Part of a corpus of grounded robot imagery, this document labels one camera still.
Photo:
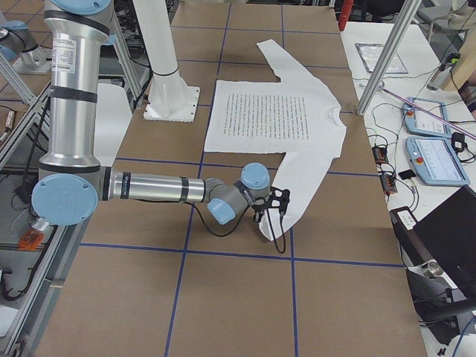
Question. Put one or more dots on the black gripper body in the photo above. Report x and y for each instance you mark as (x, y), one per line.
(258, 215)

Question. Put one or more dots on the white printed t-shirt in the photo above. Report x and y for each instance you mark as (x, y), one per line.
(298, 116)

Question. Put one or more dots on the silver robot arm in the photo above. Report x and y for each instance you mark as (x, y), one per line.
(18, 41)
(71, 179)

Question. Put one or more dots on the lower orange black adapter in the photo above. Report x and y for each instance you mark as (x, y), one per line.
(388, 183)

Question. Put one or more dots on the orange black adapter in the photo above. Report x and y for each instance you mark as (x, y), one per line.
(388, 183)
(380, 155)

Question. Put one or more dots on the upper orange black adapter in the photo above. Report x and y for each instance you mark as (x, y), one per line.
(380, 155)

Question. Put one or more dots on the white labelled black box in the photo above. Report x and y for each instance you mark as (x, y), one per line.
(403, 221)

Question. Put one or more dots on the upper blue teach pendant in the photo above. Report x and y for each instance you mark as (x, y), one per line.
(420, 123)

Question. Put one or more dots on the blue teach pendant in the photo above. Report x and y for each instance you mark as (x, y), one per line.
(420, 123)
(435, 162)

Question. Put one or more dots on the lower blue teach pendant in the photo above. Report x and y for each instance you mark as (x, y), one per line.
(435, 162)

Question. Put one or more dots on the clear plastic zip bag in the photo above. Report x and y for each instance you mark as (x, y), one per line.
(370, 53)

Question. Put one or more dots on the black laptop computer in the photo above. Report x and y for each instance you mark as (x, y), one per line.
(448, 233)

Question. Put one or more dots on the red cylinder object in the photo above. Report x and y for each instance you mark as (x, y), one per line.
(346, 10)

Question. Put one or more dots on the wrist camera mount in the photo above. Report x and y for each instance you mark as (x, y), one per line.
(277, 199)

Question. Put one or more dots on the white pedestal column base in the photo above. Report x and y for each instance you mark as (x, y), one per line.
(169, 98)

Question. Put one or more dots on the aluminium frame post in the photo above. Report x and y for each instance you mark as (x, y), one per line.
(399, 29)

